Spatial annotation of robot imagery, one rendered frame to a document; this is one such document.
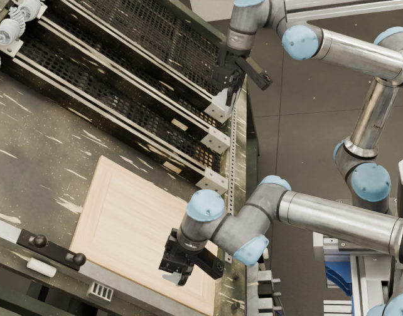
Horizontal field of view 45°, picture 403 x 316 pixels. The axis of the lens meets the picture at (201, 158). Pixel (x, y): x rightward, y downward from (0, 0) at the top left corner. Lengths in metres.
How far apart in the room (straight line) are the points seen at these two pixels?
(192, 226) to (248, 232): 0.12
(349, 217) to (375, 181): 0.59
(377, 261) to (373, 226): 0.80
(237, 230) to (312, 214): 0.16
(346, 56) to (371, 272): 0.81
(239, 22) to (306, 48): 0.20
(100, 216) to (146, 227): 0.19
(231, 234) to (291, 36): 0.48
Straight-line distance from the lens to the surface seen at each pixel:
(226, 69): 1.35
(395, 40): 1.52
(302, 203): 1.08
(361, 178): 1.63
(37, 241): 1.39
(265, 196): 1.11
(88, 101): 1.95
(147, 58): 2.36
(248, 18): 1.30
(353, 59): 1.30
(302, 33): 1.20
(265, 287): 1.99
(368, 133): 1.65
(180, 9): 3.00
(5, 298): 1.53
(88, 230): 1.65
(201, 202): 1.05
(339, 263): 1.86
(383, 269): 1.80
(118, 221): 1.74
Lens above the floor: 2.43
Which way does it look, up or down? 41 degrees down
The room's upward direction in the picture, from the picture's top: 17 degrees counter-clockwise
